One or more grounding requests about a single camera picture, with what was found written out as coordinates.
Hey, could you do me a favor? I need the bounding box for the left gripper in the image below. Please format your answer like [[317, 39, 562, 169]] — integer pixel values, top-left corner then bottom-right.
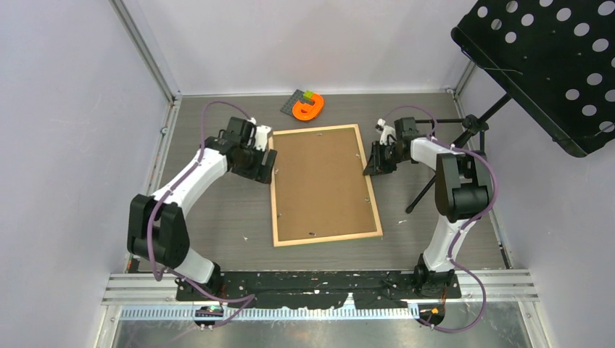
[[233, 143, 277, 185]]

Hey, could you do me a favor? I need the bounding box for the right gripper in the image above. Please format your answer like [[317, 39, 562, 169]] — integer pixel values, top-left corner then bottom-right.
[[363, 141, 408, 177]]

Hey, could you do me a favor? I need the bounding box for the wooden picture frame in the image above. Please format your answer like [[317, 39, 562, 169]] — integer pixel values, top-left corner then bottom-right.
[[268, 123, 384, 248]]

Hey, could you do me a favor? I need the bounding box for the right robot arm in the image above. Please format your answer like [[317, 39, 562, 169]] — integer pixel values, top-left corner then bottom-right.
[[363, 117, 495, 298]]

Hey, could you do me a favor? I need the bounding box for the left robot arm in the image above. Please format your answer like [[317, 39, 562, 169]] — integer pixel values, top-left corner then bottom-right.
[[127, 117, 277, 300]]

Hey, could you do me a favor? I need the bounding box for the orange plastic horseshoe piece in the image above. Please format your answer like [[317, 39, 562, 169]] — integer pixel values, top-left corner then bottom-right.
[[293, 93, 325, 122]]

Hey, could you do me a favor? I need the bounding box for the grey building baseplate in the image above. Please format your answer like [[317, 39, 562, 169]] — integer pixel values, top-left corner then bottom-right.
[[280, 89, 305, 117]]

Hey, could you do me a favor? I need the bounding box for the green building brick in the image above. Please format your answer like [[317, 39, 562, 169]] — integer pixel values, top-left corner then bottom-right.
[[302, 90, 314, 103]]

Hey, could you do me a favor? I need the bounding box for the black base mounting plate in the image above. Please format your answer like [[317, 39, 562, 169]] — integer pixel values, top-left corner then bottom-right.
[[175, 270, 461, 310]]

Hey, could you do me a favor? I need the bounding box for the black perforated music stand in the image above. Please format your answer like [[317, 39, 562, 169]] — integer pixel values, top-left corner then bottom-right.
[[398, 0, 615, 215]]

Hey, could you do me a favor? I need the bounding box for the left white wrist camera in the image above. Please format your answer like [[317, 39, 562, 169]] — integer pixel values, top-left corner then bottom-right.
[[249, 117, 272, 152]]

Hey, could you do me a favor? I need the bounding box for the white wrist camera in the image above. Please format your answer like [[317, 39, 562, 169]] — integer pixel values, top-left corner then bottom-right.
[[375, 118, 397, 146], [249, 117, 272, 152]]

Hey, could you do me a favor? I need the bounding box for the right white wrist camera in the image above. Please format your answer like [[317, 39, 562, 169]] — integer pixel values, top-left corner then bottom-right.
[[375, 118, 397, 146]]

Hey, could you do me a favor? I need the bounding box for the aluminium rail frame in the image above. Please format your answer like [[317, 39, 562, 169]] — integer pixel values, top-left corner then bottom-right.
[[94, 269, 552, 347]]

